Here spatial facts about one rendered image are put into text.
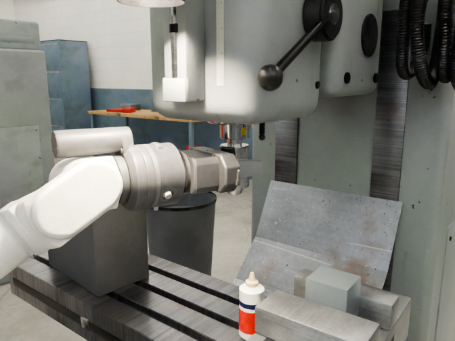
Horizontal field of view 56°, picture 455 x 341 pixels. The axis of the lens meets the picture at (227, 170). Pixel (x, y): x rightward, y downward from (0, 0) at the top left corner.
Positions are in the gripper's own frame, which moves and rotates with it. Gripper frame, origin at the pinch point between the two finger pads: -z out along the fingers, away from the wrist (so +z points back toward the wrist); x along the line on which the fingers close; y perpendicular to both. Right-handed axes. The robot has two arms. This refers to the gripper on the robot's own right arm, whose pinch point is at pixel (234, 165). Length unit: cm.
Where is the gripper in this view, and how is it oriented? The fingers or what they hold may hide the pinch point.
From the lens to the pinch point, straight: 66.4
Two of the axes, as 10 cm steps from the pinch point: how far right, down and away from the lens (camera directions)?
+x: -5.5, -1.8, 8.2
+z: -8.4, 1.1, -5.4
